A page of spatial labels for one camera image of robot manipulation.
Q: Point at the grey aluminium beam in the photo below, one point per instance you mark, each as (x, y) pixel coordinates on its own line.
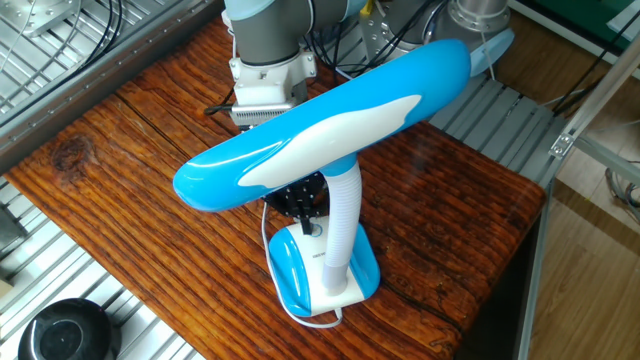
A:
(75, 105)

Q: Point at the brown wooden board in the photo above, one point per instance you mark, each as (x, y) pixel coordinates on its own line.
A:
(150, 225)

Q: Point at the aluminium frame rail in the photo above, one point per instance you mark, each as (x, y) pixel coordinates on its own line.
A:
(610, 160)

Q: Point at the grey table edge rail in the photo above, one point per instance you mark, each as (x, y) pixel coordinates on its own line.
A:
(537, 275)

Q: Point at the yellow plastic clip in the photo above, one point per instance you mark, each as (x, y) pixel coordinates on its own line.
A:
(366, 7)

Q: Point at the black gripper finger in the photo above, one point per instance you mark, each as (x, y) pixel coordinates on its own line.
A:
(290, 206)
(316, 205)

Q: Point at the black round speaker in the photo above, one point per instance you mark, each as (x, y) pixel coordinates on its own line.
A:
(65, 332)

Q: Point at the green board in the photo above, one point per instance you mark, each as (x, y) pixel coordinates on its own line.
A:
(575, 15)

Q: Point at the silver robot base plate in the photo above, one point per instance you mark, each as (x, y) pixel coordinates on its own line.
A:
(375, 47)

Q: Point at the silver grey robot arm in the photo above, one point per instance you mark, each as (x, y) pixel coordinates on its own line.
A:
(270, 35)

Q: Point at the blue white desk lamp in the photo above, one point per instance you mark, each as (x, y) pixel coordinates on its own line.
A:
(300, 140)

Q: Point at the silver plate with holes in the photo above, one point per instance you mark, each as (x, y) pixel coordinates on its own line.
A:
(45, 15)

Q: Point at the aluminium frame post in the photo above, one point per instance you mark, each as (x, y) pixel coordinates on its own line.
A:
(600, 85)

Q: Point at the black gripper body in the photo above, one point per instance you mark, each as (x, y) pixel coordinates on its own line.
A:
(310, 186)

